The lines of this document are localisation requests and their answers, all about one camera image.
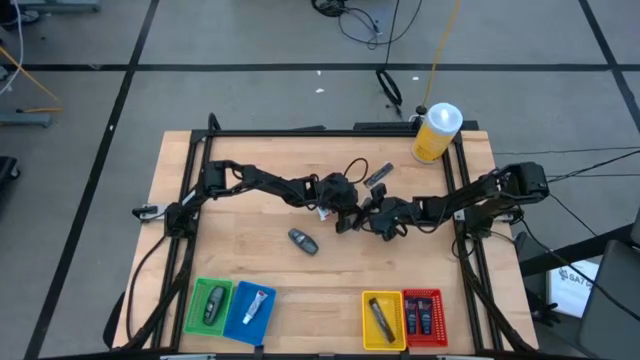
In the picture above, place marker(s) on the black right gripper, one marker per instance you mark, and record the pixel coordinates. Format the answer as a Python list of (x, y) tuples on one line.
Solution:
[(395, 217)]

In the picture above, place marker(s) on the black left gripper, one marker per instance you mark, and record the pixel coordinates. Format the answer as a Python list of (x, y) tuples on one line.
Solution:
[(337, 192)]

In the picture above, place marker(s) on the white tube with blue cap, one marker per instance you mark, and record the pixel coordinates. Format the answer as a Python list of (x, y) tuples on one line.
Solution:
[(323, 214)]

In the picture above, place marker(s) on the black and silver sachet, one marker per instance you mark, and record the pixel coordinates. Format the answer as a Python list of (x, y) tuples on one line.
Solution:
[(378, 175)]

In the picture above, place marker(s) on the grey oval device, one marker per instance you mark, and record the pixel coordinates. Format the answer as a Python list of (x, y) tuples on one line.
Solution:
[(303, 241)]

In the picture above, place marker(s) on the black roll-on deodorant bottle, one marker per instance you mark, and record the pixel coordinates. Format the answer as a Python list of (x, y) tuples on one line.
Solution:
[(214, 305)]

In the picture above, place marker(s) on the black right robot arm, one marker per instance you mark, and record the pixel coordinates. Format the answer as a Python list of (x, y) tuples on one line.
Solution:
[(480, 192)]

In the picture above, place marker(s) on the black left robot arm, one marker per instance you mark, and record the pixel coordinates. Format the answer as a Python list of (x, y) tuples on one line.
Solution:
[(265, 179)]

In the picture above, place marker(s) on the black bar behind table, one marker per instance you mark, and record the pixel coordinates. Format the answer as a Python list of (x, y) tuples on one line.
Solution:
[(385, 125)]

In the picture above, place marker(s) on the yellow wipes canister white lid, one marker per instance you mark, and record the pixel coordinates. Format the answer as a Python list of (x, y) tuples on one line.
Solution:
[(435, 135)]

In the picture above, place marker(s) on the long black tube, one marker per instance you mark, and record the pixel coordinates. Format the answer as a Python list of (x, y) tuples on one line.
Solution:
[(382, 320)]

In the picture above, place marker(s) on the small black tube red label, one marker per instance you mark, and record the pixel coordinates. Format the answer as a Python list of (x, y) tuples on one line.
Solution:
[(425, 317), (411, 316)]

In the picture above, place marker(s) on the yellow plastic basket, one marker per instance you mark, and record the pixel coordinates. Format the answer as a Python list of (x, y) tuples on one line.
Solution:
[(370, 340)]

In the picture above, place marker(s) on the red plastic basket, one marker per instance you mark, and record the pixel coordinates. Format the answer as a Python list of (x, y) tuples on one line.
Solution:
[(440, 320)]

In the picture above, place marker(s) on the white tube with red print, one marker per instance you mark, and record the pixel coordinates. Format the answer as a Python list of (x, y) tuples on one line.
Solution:
[(255, 306)]

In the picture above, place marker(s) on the blue plastic basket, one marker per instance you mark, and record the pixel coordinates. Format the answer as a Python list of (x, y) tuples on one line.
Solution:
[(240, 330)]

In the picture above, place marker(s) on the green plastic basket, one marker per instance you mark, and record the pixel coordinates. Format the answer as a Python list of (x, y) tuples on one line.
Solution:
[(192, 320)]

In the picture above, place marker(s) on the black metal beam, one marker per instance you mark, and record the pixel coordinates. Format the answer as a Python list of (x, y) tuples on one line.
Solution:
[(575, 250)]

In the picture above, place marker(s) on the white printed sign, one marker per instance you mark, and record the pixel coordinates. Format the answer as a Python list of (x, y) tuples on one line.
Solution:
[(570, 290)]

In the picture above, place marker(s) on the black chair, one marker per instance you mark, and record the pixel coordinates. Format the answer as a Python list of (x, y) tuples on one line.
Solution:
[(612, 305)]

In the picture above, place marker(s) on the flat grey stand base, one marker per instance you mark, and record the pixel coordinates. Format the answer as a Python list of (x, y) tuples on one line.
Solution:
[(25, 120)]

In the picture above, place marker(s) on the black wheeled object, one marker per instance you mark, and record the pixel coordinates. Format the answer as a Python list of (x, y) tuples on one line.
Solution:
[(7, 170)]

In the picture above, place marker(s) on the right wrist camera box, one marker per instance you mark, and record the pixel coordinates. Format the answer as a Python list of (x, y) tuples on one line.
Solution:
[(378, 191)]

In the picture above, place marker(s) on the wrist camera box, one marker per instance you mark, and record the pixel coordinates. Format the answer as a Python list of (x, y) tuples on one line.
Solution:
[(378, 191), (345, 184)]

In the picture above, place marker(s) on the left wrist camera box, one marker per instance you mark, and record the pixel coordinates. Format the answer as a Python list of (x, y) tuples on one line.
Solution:
[(345, 184)]

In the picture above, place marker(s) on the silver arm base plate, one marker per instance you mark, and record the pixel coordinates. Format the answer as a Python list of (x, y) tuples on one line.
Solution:
[(150, 212), (460, 215)]

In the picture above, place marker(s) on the black aluminium table frame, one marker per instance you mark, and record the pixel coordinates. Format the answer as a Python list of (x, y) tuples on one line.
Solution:
[(320, 133)]

